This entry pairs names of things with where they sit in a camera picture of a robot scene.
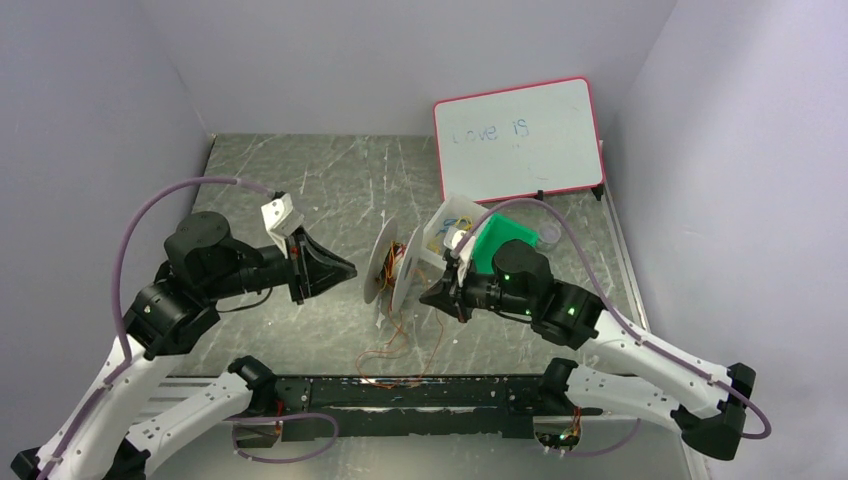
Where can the red framed whiteboard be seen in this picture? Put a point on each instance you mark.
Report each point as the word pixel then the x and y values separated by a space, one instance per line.
pixel 519 141

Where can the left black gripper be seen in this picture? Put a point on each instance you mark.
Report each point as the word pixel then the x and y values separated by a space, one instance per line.
pixel 296 267

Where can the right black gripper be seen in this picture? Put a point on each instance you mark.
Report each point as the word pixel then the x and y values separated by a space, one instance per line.
pixel 456 289

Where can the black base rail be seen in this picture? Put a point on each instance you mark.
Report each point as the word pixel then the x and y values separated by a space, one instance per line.
pixel 316 406

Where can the green plastic bin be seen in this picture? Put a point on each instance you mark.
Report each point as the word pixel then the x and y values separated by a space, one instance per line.
pixel 497 231

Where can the wires wound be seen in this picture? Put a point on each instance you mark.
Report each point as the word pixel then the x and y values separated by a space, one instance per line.
pixel 389 274

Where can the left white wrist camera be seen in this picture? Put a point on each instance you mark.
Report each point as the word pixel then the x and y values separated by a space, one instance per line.
pixel 281 218

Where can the white plastic bin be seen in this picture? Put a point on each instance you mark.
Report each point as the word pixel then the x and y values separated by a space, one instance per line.
pixel 456 211

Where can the white filament spool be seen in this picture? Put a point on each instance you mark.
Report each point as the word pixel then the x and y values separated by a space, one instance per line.
pixel 392 299

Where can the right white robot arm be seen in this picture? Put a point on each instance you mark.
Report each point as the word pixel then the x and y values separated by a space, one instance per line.
pixel 703 402

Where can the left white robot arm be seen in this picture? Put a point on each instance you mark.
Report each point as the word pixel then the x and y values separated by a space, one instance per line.
pixel 102 439

